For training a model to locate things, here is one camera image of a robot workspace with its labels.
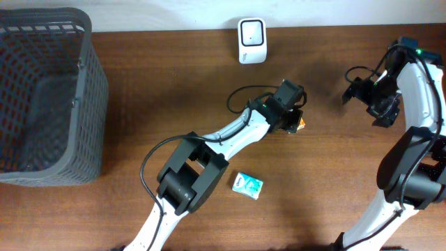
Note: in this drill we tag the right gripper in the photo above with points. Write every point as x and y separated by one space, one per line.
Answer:
385 116

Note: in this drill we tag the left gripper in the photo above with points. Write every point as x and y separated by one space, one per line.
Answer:
294 122

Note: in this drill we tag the orange tissue pack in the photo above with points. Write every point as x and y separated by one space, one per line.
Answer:
301 124

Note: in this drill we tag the teal tissue pack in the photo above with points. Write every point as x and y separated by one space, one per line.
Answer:
247 185

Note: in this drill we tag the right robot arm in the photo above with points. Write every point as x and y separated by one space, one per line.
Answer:
412 174

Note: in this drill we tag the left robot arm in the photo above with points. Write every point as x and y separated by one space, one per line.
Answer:
196 166

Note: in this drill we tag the white barcode scanner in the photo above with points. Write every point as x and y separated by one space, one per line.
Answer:
252 41

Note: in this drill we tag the grey plastic mesh basket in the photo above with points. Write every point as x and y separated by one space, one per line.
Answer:
54 95

